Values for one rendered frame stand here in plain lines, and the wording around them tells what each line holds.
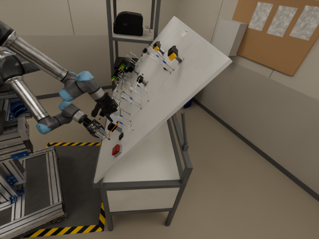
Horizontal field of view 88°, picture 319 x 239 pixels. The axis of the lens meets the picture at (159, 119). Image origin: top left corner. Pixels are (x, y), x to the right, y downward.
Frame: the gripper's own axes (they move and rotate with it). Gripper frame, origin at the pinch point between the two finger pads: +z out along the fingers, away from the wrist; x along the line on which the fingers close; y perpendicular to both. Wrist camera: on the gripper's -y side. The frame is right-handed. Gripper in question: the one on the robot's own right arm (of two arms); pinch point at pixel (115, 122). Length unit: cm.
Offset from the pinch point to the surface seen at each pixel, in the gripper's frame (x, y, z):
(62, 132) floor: 129, -128, 49
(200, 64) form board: -18, 57, -18
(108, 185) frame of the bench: -18.7, -23.8, 30.7
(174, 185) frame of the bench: -24, 15, 54
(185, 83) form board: -20, 47, -14
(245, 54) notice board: 137, 170, 71
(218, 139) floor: 98, 86, 174
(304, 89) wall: 57, 189, 105
